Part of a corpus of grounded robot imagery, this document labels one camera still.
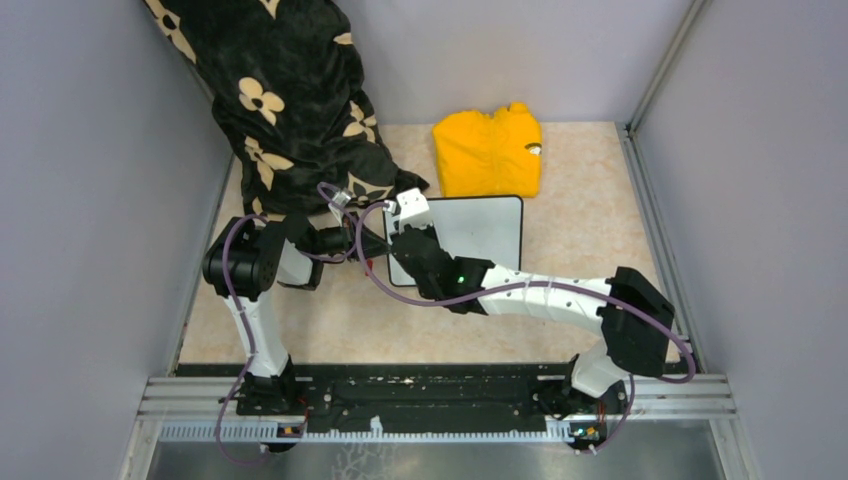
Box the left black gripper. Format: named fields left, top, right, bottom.
left=309, top=210, right=390, bottom=262

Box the black framed whiteboard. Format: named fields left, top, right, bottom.
left=383, top=195, right=524, bottom=293

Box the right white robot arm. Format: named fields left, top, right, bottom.
left=390, top=228, right=675, bottom=412

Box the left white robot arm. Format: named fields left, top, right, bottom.
left=202, top=213, right=389, bottom=416

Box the folded yellow shirt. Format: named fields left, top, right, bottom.
left=431, top=102, right=543, bottom=198

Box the black floral fleece blanket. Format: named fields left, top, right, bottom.
left=147, top=0, right=428, bottom=218

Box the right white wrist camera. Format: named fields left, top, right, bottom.
left=384, top=188, right=434, bottom=234

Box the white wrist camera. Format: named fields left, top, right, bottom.
left=384, top=188, right=434, bottom=234
left=329, top=189, right=353, bottom=215

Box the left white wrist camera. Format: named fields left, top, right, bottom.
left=329, top=189, right=353, bottom=215

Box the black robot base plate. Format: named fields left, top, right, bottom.
left=175, top=362, right=631, bottom=435

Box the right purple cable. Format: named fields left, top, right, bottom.
left=354, top=201, right=698, bottom=386

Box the white slotted cable duct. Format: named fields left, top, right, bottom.
left=158, top=417, right=575, bottom=444

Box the right aluminium frame rail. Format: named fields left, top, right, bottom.
left=616, top=1, right=761, bottom=479

